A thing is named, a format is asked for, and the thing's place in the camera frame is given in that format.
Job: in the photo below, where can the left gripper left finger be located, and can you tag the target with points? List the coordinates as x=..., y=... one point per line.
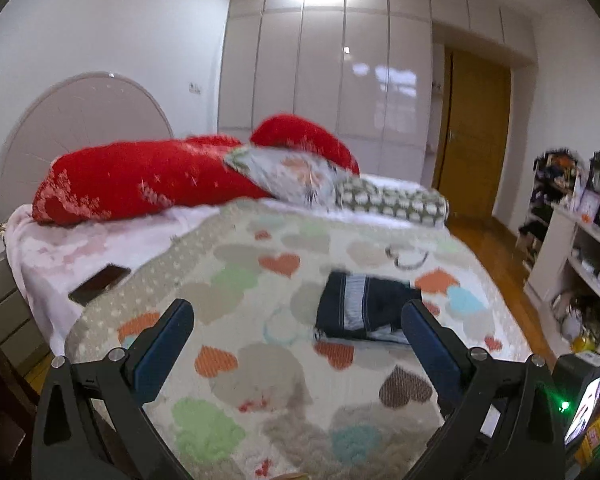
x=91, y=423

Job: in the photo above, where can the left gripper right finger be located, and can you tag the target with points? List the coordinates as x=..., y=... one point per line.
x=501, y=420

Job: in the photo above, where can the dark navy striped pants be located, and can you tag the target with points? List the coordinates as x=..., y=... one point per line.
x=363, y=307

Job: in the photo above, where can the grey bedside drawer cabinet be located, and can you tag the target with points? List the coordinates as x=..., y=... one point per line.
x=20, y=339

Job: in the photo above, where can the dark smartphone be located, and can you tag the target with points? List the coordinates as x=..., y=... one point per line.
x=99, y=283

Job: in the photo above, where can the heart pattern quilted bedspread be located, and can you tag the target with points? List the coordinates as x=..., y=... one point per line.
x=256, y=392

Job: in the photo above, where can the pink white bed sheet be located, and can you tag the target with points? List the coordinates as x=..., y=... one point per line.
x=49, y=262

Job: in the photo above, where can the white shelf unit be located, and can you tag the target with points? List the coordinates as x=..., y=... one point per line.
x=561, y=245

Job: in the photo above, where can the olive white dotted bolster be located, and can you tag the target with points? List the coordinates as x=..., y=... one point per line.
x=425, y=207

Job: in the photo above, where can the large red pillow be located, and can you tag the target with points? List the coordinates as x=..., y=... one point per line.
x=124, y=180

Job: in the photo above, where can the wooden door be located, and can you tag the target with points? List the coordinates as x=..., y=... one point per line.
x=473, y=133

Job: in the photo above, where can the round pink headboard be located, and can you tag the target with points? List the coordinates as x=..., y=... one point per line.
x=88, y=110

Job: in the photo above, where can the grey floral pillow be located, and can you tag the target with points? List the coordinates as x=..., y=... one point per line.
x=296, y=177

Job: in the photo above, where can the small red pillow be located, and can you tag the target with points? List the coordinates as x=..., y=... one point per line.
x=297, y=133

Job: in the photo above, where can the glossy white wardrobe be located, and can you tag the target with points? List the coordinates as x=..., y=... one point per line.
x=365, y=70

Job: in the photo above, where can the camera box with screen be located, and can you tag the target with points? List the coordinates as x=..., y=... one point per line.
x=577, y=380

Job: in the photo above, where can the wall switch plate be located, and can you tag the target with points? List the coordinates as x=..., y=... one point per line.
x=195, y=88

